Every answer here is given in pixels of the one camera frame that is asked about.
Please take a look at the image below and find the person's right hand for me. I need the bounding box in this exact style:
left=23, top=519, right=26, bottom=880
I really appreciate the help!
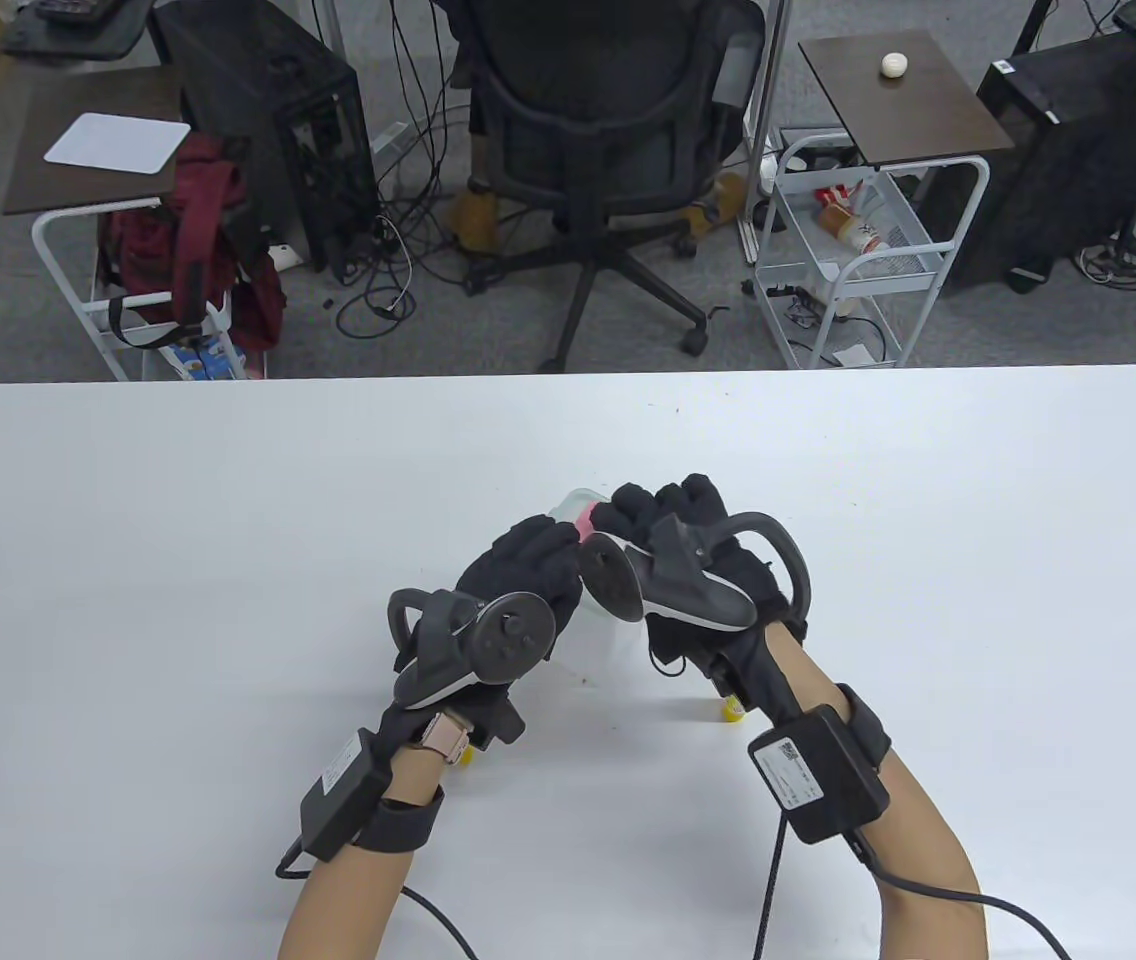
left=591, top=473, right=807, bottom=671

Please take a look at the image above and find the person's left hand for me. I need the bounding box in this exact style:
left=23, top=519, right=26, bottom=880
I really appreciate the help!
left=380, top=517, right=584, bottom=746

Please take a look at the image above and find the clear plastic container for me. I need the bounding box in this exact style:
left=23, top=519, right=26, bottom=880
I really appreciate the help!
left=546, top=488, right=664, bottom=691

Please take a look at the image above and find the black box on right forearm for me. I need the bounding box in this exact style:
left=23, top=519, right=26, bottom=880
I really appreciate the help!
left=748, top=705, right=891, bottom=846

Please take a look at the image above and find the black box on left forearm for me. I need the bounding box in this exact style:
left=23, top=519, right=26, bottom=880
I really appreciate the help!
left=300, top=728, right=394, bottom=863

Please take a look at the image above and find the person's right forearm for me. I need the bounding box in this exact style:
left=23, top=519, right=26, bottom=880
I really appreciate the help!
left=773, top=628, right=991, bottom=960

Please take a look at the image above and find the person's left forearm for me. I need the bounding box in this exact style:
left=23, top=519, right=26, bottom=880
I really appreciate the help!
left=278, top=748, right=439, bottom=960

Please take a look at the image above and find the grey left hand controller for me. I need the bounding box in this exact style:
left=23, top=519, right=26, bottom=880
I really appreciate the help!
left=388, top=588, right=559, bottom=711

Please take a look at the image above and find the grey hand controller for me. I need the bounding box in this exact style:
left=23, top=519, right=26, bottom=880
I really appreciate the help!
left=388, top=588, right=559, bottom=711
left=578, top=512, right=813, bottom=633

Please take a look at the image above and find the grey right hand controller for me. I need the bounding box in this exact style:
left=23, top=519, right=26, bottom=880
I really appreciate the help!
left=578, top=512, right=813, bottom=633

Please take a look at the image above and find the pink wrist watch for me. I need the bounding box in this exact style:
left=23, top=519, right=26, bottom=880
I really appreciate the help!
left=415, top=712, right=471, bottom=763

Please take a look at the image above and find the red white snack packet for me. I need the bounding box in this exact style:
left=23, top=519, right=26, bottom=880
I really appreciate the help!
left=813, top=183, right=921, bottom=257

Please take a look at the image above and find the blue box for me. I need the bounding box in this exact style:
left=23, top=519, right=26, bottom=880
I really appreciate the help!
left=160, top=335, right=251, bottom=382

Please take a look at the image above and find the black office chair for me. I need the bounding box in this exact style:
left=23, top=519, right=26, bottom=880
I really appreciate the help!
left=448, top=0, right=769, bottom=374

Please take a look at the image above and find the white cart with brown top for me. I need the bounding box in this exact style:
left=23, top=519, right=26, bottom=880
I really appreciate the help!
left=756, top=30, right=1017, bottom=371
left=3, top=68, right=269, bottom=382

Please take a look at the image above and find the red backpack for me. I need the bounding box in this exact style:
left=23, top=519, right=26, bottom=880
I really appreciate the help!
left=96, top=133, right=287, bottom=351

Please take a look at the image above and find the black computer tower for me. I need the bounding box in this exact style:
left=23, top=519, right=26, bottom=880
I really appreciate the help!
left=948, top=0, right=1136, bottom=294
left=148, top=0, right=379, bottom=276

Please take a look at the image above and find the white mouse pad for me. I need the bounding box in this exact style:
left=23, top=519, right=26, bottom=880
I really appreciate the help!
left=44, top=113, right=192, bottom=175

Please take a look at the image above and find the black keyboard tray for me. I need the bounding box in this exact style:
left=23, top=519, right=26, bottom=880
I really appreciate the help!
left=0, top=0, right=151, bottom=61

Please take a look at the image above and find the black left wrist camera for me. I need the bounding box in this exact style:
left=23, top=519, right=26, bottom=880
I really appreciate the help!
left=473, top=698, right=529, bottom=751

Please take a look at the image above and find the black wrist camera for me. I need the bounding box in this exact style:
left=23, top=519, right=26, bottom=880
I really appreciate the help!
left=473, top=698, right=529, bottom=751
left=708, top=660, right=759, bottom=706

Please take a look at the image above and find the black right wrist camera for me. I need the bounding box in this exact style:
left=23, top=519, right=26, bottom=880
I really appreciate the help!
left=708, top=660, right=759, bottom=706

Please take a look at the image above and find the black right forearm strap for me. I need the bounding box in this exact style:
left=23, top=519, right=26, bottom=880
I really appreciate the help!
left=833, top=683, right=893, bottom=766

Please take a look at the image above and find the black forearm strap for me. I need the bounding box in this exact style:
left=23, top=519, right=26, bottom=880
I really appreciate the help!
left=353, top=785, right=445, bottom=853
left=833, top=683, right=893, bottom=766

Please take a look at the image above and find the black left forearm strap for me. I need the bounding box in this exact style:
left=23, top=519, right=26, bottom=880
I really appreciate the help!
left=353, top=785, right=445, bottom=853

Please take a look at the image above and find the black smooth cable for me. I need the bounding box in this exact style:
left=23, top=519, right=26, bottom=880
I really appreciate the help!
left=853, top=830, right=1074, bottom=960
left=276, top=840, right=479, bottom=960

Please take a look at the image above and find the black braided cable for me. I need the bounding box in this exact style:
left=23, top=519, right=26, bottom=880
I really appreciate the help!
left=753, top=815, right=789, bottom=960

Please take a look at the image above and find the aluminium post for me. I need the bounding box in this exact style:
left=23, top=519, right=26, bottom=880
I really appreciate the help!
left=743, top=0, right=791, bottom=266

